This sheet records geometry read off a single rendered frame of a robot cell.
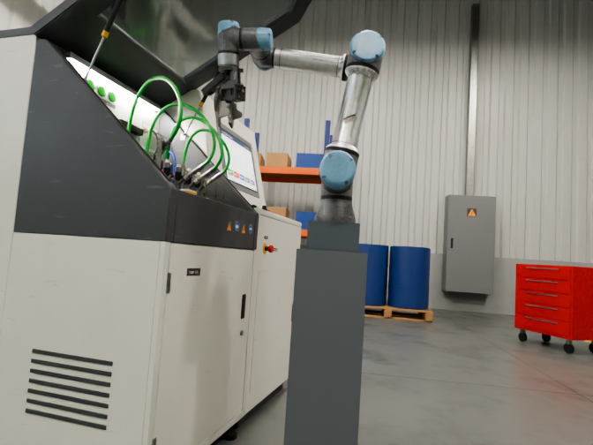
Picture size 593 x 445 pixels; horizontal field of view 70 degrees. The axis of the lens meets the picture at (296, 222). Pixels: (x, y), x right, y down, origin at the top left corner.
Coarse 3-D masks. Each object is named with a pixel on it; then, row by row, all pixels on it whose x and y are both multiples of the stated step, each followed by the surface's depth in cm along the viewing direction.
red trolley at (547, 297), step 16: (528, 272) 464; (544, 272) 444; (560, 272) 427; (576, 272) 417; (592, 272) 423; (528, 288) 462; (544, 288) 442; (560, 288) 425; (576, 288) 416; (592, 288) 422; (528, 304) 461; (544, 304) 441; (560, 304) 424; (576, 304) 414; (592, 304) 421; (528, 320) 459; (544, 320) 439; (560, 320) 422; (576, 320) 413; (592, 320) 420; (544, 336) 481; (560, 336) 421; (576, 336) 412; (592, 336) 418; (592, 352) 428
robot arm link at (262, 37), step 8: (240, 32) 146; (248, 32) 146; (256, 32) 145; (264, 32) 145; (272, 32) 149; (240, 40) 146; (248, 40) 146; (256, 40) 146; (264, 40) 146; (272, 40) 150; (240, 48) 149; (248, 48) 148; (256, 48) 148; (264, 48) 148; (272, 48) 150; (256, 56) 154; (264, 56) 155
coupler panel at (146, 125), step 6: (144, 120) 193; (144, 126) 194; (150, 126) 198; (156, 126) 202; (144, 132) 194; (144, 138) 194; (144, 144) 194; (150, 144) 198; (150, 150) 199; (150, 156) 199
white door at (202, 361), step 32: (192, 256) 136; (224, 256) 158; (192, 288) 137; (224, 288) 159; (192, 320) 138; (224, 320) 160; (192, 352) 139; (224, 352) 162; (160, 384) 122; (192, 384) 140; (224, 384) 163; (160, 416) 123; (192, 416) 140; (224, 416) 164
